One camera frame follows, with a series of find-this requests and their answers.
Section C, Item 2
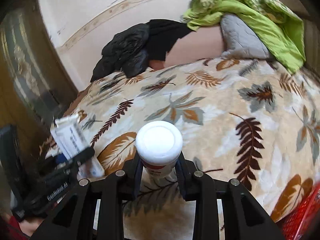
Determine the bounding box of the white cardboard box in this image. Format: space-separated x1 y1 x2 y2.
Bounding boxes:
50 113 105 179

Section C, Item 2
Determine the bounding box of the white cap pill bottle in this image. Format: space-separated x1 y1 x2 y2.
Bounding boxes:
135 121 183 178

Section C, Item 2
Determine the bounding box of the red plastic basket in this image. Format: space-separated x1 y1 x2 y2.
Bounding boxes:
278 183 319 239

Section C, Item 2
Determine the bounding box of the dark wooden door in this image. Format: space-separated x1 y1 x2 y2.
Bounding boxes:
1 0 78 155

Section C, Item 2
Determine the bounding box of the leaf pattern fleece blanket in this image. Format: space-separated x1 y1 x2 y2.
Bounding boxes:
38 56 320 240

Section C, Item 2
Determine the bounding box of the black puffer jacket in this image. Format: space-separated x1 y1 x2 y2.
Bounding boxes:
90 23 149 82

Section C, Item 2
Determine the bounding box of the grey quilted pillow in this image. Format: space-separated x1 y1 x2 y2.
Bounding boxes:
220 14 273 60

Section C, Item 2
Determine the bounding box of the black cloth garment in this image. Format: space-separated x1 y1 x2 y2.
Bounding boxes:
145 19 192 61

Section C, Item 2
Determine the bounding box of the green floral quilt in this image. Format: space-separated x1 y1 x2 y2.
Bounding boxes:
183 0 306 74

